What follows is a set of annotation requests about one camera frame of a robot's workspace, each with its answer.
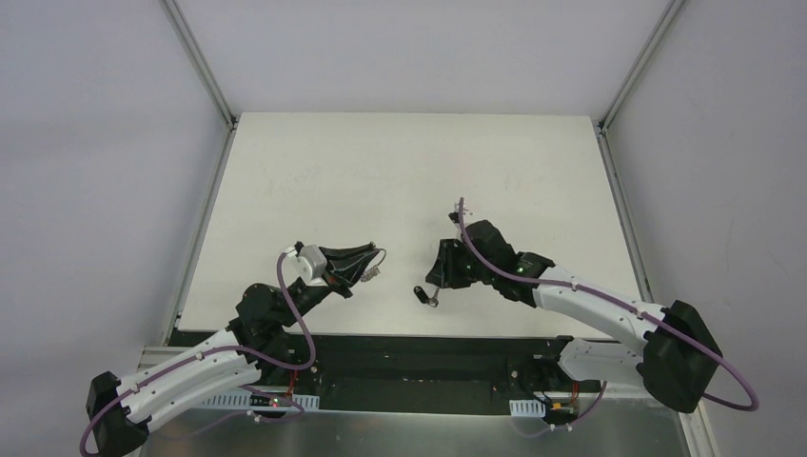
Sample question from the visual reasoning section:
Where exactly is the right aluminium frame rail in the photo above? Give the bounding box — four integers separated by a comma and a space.
592, 0, 720, 457

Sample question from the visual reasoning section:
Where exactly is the right white cable duct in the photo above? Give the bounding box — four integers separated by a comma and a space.
508, 400, 546, 418

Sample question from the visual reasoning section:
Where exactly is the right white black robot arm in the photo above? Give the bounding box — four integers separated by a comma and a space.
425, 220, 721, 413

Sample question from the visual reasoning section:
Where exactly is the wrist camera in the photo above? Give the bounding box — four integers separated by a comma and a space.
448, 201, 474, 226
284, 243, 327, 287

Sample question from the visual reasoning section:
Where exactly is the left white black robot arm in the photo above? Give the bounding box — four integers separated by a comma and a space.
79, 242, 386, 456

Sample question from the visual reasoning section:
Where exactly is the left aluminium frame rail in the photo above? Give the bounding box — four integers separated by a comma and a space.
113, 0, 238, 457

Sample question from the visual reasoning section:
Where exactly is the white cable duct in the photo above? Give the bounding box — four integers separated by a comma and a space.
197, 389, 321, 411
508, 400, 546, 418

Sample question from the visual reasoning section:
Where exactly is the left white cable duct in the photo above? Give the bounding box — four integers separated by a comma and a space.
197, 389, 321, 411

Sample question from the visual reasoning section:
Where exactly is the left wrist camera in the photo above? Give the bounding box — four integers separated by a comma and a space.
284, 243, 327, 287

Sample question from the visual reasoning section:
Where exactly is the aluminium frame rail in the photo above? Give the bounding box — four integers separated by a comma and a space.
113, 0, 238, 457
592, 0, 720, 457

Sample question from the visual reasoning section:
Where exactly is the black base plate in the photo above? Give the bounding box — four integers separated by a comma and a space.
257, 335, 600, 415

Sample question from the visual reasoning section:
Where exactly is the front steel sheet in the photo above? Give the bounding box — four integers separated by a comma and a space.
141, 404, 689, 456

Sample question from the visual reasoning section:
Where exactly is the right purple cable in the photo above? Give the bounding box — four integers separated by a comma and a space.
457, 197, 761, 436

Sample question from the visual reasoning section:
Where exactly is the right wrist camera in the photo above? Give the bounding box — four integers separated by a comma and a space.
448, 201, 474, 226

